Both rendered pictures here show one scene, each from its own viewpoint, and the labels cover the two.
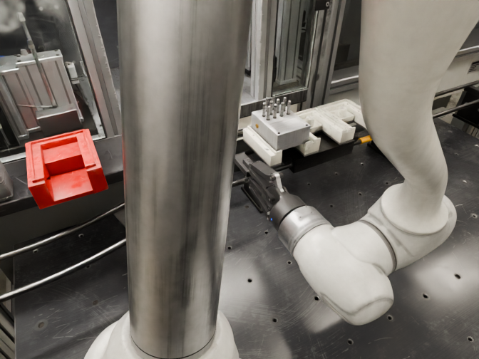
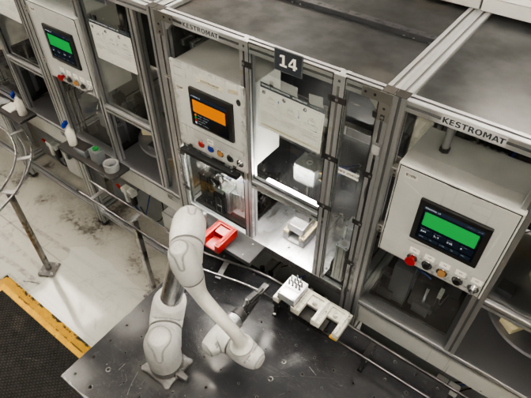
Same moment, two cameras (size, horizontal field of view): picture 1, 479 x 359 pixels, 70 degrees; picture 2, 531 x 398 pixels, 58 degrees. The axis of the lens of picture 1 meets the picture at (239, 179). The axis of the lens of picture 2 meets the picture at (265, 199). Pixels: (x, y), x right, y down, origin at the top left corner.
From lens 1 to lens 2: 195 cm
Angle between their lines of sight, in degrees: 47
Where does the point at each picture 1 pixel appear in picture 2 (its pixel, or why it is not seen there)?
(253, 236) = (255, 317)
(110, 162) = (232, 245)
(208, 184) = (171, 277)
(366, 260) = (216, 338)
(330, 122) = (319, 312)
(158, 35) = not seen: hidden behind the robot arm
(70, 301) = not seen: hidden behind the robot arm
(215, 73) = not seen: hidden behind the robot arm
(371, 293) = (206, 343)
